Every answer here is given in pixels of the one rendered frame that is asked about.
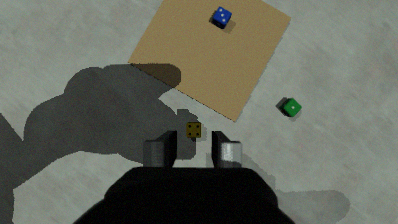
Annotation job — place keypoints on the blue die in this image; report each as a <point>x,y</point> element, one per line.
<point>221,17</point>

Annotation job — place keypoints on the tan square mat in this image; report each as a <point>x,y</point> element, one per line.
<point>217,67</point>

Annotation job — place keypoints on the yellow die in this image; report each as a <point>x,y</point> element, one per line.
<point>193,129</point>

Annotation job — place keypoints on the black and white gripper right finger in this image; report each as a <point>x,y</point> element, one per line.
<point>225,153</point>

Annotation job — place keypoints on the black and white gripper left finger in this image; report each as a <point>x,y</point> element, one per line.
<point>161,152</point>

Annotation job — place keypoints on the green die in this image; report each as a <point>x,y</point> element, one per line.
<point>290,107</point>

